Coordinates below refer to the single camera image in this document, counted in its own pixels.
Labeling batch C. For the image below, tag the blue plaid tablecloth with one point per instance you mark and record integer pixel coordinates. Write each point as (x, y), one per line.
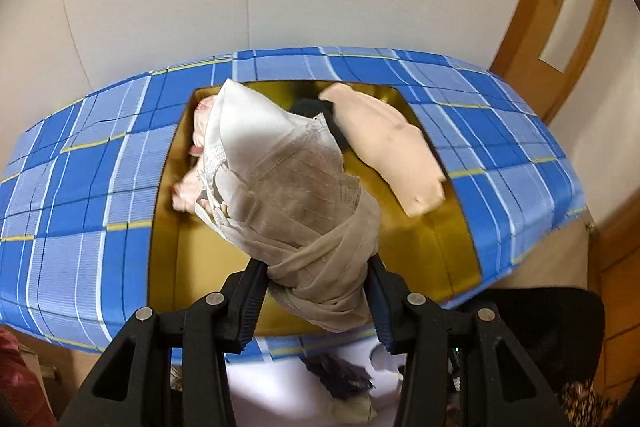
(75, 187)

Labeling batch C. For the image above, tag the red cloth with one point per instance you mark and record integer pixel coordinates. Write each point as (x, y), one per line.
(20, 377)

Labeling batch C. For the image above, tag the cream cloth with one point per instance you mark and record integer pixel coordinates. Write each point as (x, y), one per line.
(357, 409)

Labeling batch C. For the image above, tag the gold box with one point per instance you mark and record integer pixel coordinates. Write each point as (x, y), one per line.
(430, 247)

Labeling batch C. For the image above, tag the brown patterned cloth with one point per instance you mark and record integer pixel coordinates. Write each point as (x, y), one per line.
(590, 402)

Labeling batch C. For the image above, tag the dark fuzzy sock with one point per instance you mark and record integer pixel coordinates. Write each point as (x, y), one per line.
(310, 108)

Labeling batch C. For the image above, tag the navy brown patterned knit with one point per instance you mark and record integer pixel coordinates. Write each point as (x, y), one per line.
(340, 377)

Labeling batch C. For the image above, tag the pink white garment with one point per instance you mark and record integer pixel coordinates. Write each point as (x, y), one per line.
(187, 192)

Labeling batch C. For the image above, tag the peach cloth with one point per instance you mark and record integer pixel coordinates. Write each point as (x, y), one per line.
(390, 147)

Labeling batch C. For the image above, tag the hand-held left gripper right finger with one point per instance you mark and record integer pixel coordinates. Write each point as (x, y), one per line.
(380, 314)

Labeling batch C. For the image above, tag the white drawer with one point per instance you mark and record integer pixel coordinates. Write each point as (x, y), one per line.
(280, 392)

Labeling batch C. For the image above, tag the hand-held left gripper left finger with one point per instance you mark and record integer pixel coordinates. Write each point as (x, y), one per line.
(250, 307)

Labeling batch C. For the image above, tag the wooden door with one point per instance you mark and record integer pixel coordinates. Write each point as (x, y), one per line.
(550, 22)

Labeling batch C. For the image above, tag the wooden panel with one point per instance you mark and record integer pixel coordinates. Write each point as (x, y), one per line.
(620, 257)

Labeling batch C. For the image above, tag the pale taupe sheer garment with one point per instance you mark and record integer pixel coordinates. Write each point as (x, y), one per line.
(300, 217)

